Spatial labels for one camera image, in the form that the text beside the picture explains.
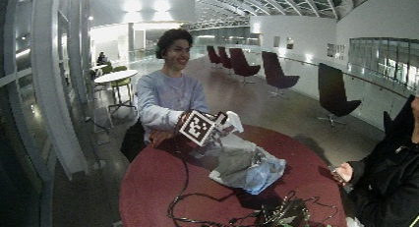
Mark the white round table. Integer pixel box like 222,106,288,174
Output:
93,69,140,115

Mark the black tangle of cables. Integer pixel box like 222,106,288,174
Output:
226,191,338,227

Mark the dark phone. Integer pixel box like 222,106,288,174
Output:
326,166,348,186

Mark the long black cable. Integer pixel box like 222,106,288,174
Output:
166,135,240,227

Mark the bright ceiling lamp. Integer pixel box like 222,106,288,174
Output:
121,0,144,14
152,0,173,13

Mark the grey and white plastic bag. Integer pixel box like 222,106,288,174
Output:
189,110,288,196

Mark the white cube with black markers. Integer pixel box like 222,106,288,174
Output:
177,109,229,147

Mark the dark red swivel chair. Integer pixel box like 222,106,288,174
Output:
205,45,222,70
216,45,234,71
260,50,301,98
316,62,362,128
228,47,261,85

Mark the white slanted pillar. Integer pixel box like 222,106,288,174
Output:
29,0,89,182

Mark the person in light blue sweatshirt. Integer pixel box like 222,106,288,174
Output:
134,28,212,146

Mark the row of glass windows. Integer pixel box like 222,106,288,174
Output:
346,36,419,91

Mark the white crumpled item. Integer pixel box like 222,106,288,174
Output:
344,216,365,227

